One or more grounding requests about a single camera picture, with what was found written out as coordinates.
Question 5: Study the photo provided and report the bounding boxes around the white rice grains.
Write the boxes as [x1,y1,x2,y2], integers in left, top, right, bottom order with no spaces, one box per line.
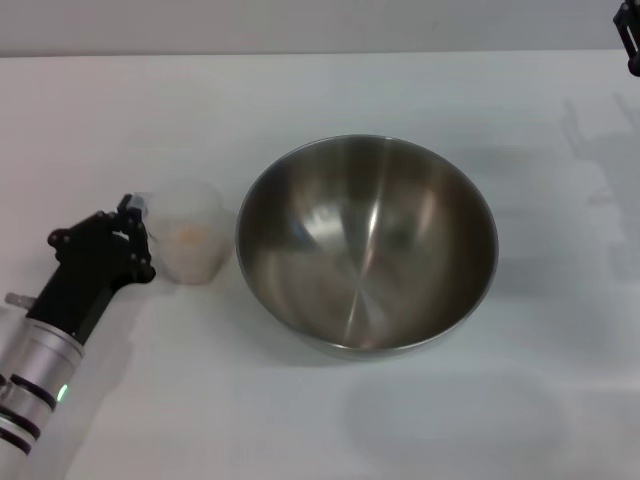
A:
[167,223,221,284]

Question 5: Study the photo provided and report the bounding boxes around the stainless steel mixing bowl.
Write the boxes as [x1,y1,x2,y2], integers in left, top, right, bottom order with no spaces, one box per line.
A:
[235,132,500,362]

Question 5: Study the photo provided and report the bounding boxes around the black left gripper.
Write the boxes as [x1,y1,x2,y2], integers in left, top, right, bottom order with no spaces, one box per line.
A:
[26,193,157,347]

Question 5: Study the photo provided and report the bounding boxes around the clear plastic measuring cup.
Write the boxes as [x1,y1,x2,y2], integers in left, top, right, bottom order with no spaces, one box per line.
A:
[133,179,234,286]

